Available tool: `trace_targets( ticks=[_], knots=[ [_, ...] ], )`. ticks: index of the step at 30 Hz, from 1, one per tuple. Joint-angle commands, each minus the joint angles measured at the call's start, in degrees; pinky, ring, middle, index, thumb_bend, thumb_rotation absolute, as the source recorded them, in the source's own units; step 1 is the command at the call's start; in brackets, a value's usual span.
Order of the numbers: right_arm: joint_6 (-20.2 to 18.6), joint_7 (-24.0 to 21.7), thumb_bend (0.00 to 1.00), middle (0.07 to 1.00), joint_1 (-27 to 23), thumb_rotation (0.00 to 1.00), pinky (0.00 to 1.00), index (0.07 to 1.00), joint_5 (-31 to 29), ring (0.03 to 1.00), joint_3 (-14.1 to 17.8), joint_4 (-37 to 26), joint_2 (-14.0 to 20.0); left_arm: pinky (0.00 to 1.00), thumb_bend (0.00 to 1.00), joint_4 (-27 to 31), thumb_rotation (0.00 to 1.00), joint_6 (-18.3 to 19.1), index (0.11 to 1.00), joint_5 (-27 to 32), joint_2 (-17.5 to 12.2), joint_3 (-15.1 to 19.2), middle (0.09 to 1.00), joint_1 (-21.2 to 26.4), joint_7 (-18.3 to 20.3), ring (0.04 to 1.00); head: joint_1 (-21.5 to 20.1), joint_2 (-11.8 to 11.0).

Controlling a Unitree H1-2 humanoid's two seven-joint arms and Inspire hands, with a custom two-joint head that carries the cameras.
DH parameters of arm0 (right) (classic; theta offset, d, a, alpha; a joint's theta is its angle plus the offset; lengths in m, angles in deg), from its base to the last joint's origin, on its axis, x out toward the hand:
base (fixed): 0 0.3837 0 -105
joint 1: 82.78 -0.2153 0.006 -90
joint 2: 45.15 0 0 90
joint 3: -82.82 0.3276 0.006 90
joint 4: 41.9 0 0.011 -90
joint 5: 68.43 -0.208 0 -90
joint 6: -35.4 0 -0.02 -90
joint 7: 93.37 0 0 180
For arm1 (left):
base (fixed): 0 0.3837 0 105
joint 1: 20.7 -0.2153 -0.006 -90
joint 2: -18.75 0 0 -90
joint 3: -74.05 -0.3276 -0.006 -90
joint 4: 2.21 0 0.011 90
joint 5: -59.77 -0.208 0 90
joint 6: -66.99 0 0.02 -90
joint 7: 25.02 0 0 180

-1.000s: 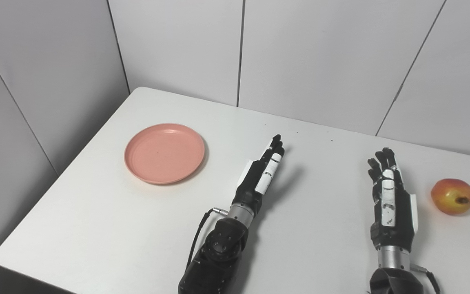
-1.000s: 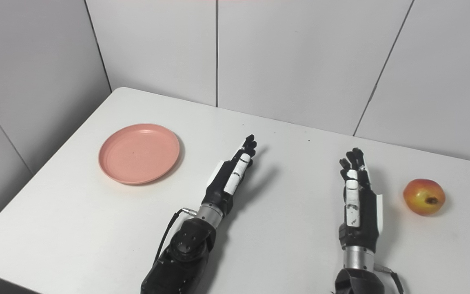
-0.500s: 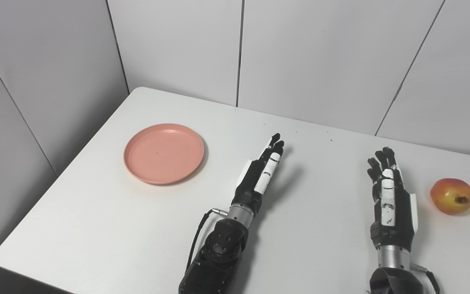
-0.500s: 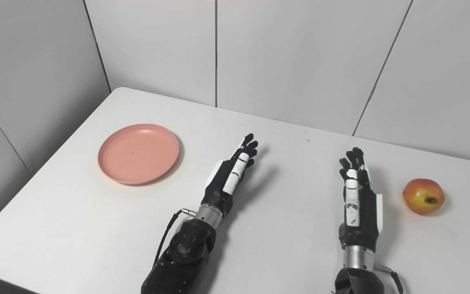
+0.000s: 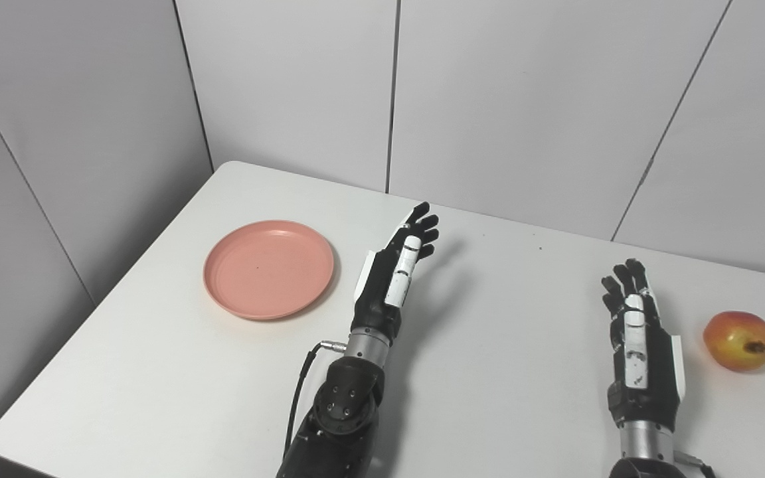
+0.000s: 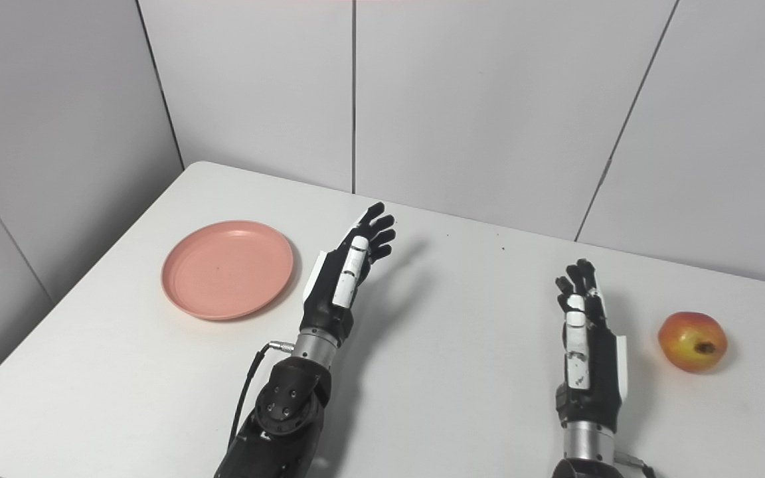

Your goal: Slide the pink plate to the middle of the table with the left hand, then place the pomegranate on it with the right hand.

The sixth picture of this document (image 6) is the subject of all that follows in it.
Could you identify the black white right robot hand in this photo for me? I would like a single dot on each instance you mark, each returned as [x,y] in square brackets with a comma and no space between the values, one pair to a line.
[595,372]

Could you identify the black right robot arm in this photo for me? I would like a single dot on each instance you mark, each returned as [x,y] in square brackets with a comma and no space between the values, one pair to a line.
[585,455]

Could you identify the pink round plate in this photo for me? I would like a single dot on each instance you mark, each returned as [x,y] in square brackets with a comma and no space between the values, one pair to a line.
[226,269]

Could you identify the red yellow pomegranate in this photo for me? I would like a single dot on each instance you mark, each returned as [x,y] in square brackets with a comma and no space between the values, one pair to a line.
[688,338]

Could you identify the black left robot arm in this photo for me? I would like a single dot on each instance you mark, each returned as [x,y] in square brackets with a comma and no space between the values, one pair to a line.
[283,411]

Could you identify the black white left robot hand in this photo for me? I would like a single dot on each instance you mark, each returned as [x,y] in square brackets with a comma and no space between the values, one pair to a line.
[329,292]

